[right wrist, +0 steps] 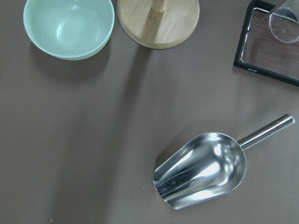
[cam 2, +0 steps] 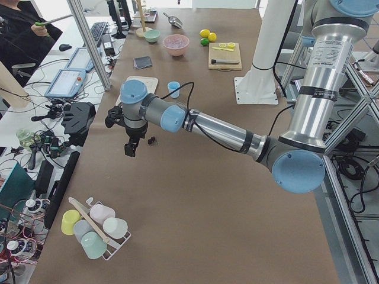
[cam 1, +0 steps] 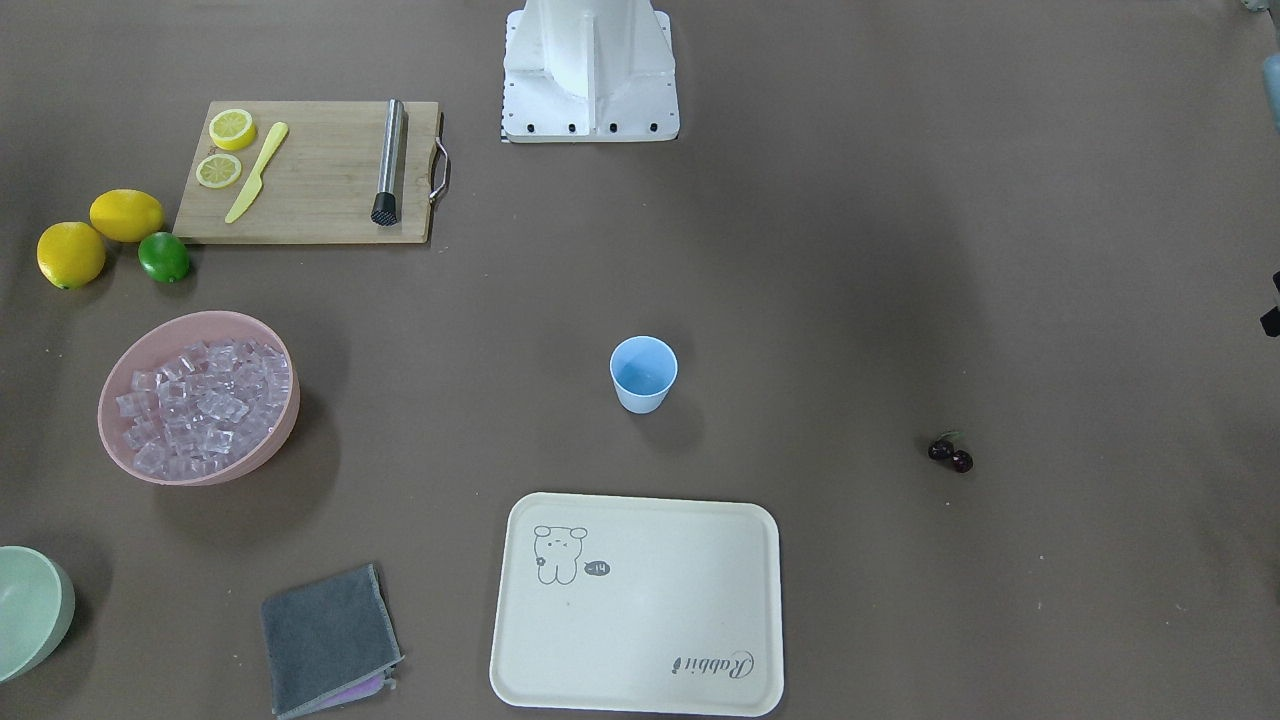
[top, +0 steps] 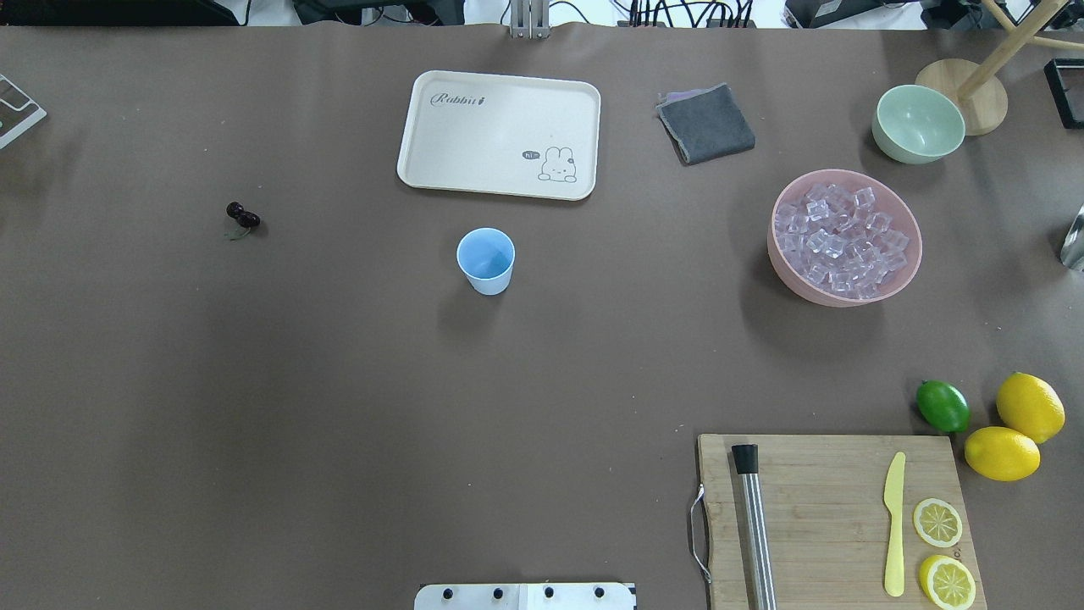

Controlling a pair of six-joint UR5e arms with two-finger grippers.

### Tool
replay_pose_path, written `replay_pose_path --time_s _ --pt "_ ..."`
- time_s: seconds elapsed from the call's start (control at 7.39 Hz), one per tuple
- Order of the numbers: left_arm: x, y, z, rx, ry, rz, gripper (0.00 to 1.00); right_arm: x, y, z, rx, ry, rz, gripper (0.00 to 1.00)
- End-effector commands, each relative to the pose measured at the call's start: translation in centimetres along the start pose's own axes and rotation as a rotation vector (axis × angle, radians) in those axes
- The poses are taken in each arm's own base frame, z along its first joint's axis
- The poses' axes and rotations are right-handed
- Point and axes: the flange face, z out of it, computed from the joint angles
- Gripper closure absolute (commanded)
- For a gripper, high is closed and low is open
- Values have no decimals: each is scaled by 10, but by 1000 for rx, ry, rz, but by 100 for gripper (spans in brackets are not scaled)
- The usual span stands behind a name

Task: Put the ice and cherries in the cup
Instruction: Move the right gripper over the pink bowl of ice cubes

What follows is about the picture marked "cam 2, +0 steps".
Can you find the cream rabbit serving tray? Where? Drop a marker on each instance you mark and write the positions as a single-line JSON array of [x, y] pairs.
[[149, 83]]

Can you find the pink plastic cup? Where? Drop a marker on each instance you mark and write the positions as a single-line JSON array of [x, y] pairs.
[[99, 213]]

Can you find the dark red cherry pair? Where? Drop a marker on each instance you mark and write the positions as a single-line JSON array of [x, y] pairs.
[[152, 141]]

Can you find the wooden cutting board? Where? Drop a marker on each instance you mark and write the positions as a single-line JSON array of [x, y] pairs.
[[225, 55]]

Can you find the mint green bowl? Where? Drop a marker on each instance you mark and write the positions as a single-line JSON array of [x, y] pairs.
[[152, 36]]

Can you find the black computer mouse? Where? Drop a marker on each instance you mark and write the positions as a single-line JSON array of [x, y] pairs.
[[64, 47]]

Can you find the white wire cup rack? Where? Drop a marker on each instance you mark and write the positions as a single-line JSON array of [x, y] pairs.
[[113, 245]]

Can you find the aluminium frame post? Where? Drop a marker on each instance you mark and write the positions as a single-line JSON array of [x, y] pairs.
[[77, 13]]

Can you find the mint green plastic cup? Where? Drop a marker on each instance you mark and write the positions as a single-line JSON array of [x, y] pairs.
[[93, 245]]

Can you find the blue teach pendant far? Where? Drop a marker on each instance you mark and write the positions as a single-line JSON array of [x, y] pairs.
[[80, 59]]

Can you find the black keyboard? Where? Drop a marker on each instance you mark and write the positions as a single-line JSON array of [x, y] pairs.
[[97, 30]]

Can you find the grey folded cloth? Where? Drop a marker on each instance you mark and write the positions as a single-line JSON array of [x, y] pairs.
[[142, 62]]

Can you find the white plastic cup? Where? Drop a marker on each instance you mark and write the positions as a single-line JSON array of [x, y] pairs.
[[115, 227]]

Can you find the blue teach pendant near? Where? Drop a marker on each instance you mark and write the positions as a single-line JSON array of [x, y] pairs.
[[66, 83]]

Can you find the steel ice scoop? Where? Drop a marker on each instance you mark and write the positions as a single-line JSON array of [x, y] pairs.
[[174, 21]]

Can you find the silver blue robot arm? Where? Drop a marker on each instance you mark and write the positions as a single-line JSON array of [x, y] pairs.
[[295, 157]]

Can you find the yellow plastic knife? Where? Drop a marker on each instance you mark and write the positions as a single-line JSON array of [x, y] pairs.
[[222, 48]]

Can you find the person in black jacket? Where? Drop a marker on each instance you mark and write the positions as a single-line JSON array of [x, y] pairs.
[[22, 41]]

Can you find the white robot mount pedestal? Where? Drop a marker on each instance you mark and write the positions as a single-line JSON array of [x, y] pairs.
[[257, 86]]

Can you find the yellow plastic cup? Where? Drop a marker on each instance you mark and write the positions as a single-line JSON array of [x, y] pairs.
[[69, 219]]

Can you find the lemon half slice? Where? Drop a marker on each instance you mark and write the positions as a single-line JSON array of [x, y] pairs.
[[231, 45]]

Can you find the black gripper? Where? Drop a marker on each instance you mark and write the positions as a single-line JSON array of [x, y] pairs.
[[134, 132]]

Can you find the black computer monitor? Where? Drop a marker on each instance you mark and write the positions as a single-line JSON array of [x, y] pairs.
[[119, 12]]

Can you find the blue teach pendant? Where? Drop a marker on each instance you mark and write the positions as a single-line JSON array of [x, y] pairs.
[[80, 59], [66, 83]]

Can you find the green lime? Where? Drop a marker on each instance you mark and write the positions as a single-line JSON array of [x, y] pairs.
[[204, 41]]

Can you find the grey plastic cup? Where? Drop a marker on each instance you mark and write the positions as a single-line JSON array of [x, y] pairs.
[[81, 228]]

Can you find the steel muddler black tip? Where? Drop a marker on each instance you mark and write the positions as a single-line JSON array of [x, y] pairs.
[[221, 61]]

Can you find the pink bowl of ice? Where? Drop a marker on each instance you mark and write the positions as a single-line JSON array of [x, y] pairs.
[[176, 44]]

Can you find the wooden cup tree stand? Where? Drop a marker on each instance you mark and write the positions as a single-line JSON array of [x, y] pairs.
[[140, 32]]

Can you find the whole yellow lemon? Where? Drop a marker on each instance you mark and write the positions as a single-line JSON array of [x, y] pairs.
[[212, 37], [204, 33]]

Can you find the light blue plastic cup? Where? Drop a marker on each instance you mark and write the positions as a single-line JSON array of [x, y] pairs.
[[173, 88]]

